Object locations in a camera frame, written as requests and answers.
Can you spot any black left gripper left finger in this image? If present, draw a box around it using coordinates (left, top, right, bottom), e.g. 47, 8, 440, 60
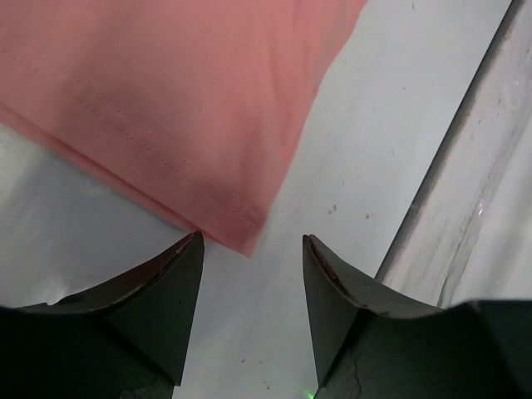
53, 230, 205, 387

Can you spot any pink t shirt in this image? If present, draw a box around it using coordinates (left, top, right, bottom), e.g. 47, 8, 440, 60
1, 1, 363, 255

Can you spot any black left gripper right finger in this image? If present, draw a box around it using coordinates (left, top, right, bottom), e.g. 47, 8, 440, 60
303, 235, 478, 387

